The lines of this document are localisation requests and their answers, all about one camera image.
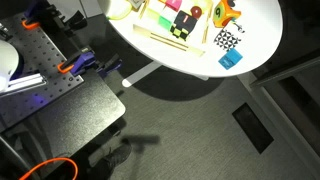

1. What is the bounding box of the dark red plum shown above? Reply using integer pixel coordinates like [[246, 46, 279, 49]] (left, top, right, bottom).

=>
[[190, 5, 203, 20]]

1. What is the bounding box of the wooden slatted tray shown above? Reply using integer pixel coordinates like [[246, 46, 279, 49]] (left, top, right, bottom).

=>
[[132, 0, 215, 58]]

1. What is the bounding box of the black cart top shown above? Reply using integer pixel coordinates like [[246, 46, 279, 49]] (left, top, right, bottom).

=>
[[0, 68, 127, 168]]

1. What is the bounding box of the blue soft cube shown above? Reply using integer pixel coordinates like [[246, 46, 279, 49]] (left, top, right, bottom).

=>
[[218, 48, 244, 71]]

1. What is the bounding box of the light green soft cube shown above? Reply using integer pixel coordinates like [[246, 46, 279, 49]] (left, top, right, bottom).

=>
[[145, 7, 162, 22]]

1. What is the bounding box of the dark sneaker shoe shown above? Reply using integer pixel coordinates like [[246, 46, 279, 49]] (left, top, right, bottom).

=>
[[87, 142, 133, 180]]

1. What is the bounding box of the blue clamp orange grip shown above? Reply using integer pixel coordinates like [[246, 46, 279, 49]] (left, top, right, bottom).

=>
[[57, 46, 123, 80]]

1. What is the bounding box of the yellow banana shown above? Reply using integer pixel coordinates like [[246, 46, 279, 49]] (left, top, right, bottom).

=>
[[105, 0, 134, 21]]

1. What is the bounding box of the black white patterned cube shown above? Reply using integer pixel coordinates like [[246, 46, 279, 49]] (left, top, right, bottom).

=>
[[213, 28, 242, 52]]

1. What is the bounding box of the magenta soft cube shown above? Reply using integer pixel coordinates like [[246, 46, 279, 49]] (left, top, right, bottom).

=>
[[165, 0, 183, 12]]

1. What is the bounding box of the gray soft cube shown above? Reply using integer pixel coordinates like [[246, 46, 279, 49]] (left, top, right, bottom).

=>
[[128, 0, 146, 9]]

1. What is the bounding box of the dark floor hatch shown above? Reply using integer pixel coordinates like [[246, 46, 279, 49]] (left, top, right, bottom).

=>
[[231, 102, 275, 155]]

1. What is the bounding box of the orange number soft cube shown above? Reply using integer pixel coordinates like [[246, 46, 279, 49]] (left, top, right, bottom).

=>
[[212, 0, 247, 34]]

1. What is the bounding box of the black perforated breadboard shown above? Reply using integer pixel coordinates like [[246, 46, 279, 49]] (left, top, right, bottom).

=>
[[0, 12, 85, 132]]

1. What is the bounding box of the black clamp orange grip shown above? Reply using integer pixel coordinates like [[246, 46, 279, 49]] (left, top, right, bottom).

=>
[[21, 0, 89, 38]]

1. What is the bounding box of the dark shelf unit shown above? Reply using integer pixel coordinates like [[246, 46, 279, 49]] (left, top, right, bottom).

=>
[[249, 49, 320, 180]]

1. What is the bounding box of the orange cable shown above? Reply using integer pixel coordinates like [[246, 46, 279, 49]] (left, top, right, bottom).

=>
[[18, 157, 79, 180]]

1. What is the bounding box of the aluminium profile rail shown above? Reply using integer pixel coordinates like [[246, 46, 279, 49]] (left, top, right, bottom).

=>
[[0, 72, 48, 98]]

